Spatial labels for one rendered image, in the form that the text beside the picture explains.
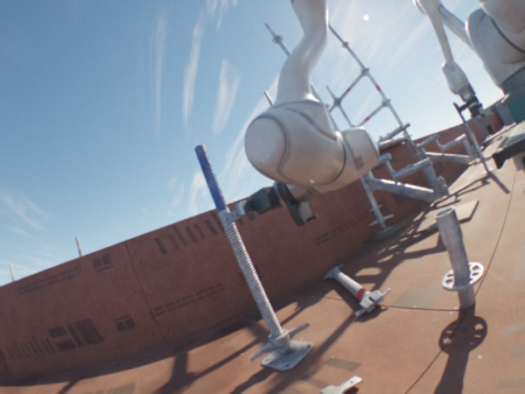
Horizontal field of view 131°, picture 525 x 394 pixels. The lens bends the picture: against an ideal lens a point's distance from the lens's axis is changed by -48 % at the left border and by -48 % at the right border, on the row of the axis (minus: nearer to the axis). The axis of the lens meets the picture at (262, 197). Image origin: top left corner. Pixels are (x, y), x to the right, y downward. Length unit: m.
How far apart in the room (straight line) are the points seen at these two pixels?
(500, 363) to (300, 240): 1.46
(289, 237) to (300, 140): 1.37
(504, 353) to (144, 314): 1.60
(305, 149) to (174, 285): 1.32
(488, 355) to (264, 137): 0.57
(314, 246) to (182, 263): 0.93
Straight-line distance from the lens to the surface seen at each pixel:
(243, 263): 0.70
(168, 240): 1.50
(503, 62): 0.78
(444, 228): 0.59
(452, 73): 1.25
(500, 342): 0.57
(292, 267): 1.62
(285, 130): 0.28
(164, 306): 1.53
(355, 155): 0.43
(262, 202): 0.52
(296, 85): 0.38
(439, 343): 0.61
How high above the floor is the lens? 0.40
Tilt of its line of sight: 9 degrees up
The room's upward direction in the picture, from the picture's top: 23 degrees counter-clockwise
